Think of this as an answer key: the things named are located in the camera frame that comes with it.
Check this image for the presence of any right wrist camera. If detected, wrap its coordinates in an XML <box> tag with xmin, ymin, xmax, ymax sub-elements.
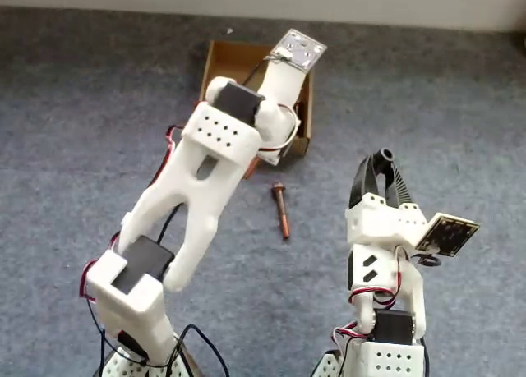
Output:
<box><xmin>413</xmin><ymin>212</ymin><xmax>482</xmax><ymax>259</ymax></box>

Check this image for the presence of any cardboard box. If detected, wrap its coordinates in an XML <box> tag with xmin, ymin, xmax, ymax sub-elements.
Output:
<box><xmin>200</xmin><ymin>39</ymin><xmax>316</xmax><ymax>168</ymax></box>

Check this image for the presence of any black cable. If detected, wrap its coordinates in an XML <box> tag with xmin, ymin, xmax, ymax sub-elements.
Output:
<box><xmin>178</xmin><ymin>324</ymin><xmax>230</xmax><ymax>377</ymax></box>

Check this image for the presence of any black sleeve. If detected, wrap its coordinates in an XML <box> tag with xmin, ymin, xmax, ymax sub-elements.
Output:
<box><xmin>371</xmin><ymin>147</ymin><xmax>396</xmax><ymax>175</ymax></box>

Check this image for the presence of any copper bolt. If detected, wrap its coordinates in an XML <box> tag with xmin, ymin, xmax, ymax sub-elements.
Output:
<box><xmin>270</xmin><ymin>182</ymin><xmax>291</xmax><ymax>242</ymax></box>

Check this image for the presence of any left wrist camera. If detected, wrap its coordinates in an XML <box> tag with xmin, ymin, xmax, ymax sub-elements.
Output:
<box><xmin>269</xmin><ymin>28</ymin><xmax>328</xmax><ymax>72</ymax></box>

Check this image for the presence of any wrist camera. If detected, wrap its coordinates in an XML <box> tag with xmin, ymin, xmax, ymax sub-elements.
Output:
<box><xmin>269</xmin><ymin>28</ymin><xmax>328</xmax><ymax>72</ymax></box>
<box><xmin>413</xmin><ymin>212</ymin><xmax>482</xmax><ymax>259</ymax></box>

